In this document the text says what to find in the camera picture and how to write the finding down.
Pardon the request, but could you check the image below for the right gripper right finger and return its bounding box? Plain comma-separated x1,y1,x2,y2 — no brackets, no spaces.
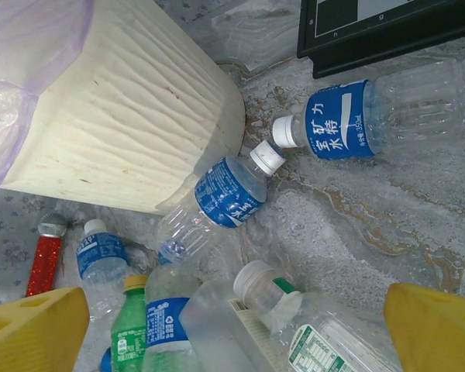
383,282,465,372

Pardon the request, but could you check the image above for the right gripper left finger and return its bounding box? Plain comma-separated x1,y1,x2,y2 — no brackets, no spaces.
0,286,91,372

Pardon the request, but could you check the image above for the green plastic bottle yellow cap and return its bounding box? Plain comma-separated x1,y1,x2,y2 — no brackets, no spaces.
110,274,150,372

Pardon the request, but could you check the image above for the crushed bottle blue recycling label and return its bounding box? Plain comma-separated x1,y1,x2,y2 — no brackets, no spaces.
141,263,202,372

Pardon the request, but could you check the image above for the tea bottle green white label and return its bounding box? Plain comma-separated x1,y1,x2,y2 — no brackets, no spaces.
232,260,404,372

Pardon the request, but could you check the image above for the bottle with large-print blue label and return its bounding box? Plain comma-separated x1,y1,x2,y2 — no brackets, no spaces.
271,53,465,160

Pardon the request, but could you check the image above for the purple translucent bin liner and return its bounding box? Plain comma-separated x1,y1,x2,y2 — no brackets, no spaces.
0,0,92,194

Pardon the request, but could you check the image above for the white ribbed plastic bin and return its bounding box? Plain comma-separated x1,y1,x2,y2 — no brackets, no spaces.
0,0,246,216

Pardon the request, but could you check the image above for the red glitter toy microphone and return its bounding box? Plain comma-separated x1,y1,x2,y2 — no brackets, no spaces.
25,212,68,298

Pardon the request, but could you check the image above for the small blue-label bottle clean cap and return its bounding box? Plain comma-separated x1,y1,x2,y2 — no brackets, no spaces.
75,219,131,321

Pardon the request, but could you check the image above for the small blue-label bottle smudged cap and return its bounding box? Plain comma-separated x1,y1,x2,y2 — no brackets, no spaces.
154,139,287,264

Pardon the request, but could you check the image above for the black folding chessboard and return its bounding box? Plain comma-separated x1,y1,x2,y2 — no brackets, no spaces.
296,0,465,81

